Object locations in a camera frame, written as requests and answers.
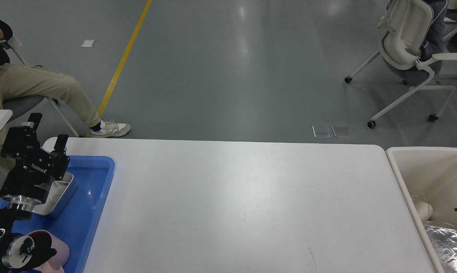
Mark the white plastic bin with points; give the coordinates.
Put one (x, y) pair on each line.
(427, 174)

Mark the person in black shirt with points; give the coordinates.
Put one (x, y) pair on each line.
(20, 80)

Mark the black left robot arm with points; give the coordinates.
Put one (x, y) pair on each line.
(15, 248)

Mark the white cup in bin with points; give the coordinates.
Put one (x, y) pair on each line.
(425, 210)

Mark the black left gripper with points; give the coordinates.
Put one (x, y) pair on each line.
(29, 182)

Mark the pink mug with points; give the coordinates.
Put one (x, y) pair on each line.
(50, 254)

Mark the seated person olive jacket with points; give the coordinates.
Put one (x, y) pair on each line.
(433, 42)

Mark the grey office chair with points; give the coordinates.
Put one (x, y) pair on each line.
(20, 106)

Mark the white office chair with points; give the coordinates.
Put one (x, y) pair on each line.
(406, 23)

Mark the blue plastic tray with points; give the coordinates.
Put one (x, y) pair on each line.
(77, 223)

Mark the stainless steel rectangular tray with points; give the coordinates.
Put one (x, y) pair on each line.
(58, 197)

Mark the aluminium foil tray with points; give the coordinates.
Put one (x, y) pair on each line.
(443, 237)

